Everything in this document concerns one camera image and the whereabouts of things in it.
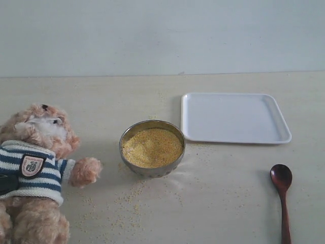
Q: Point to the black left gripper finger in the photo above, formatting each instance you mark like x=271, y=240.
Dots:
x=8, y=183

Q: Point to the tan teddy bear striped sweater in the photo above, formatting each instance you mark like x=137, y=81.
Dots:
x=35, y=147

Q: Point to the dark brown wooden spoon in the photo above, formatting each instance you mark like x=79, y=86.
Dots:
x=281, y=177

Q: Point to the steel bowl of yellow millet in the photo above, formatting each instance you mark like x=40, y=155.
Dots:
x=152, y=148

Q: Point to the white rectangular plastic tray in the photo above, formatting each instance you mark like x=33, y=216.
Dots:
x=240, y=118

